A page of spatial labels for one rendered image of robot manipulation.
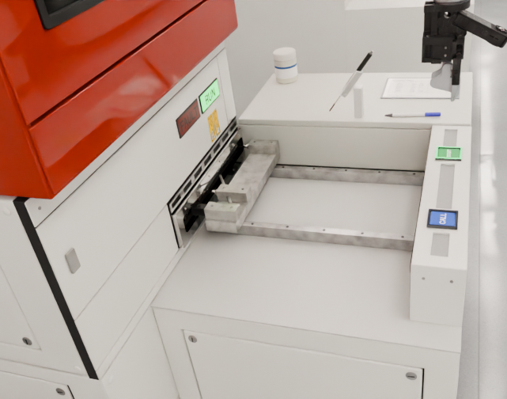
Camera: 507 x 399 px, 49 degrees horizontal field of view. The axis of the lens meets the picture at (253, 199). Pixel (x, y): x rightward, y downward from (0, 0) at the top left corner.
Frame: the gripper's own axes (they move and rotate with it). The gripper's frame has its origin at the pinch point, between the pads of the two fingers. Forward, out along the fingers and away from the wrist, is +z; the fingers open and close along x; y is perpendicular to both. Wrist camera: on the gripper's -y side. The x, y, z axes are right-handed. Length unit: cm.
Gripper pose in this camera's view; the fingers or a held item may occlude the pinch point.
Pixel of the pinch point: (455, 95)
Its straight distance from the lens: 130.0
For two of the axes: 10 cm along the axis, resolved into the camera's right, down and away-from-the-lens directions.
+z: 1.3, 8.3, 5.4
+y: -9.4, -0.7, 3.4
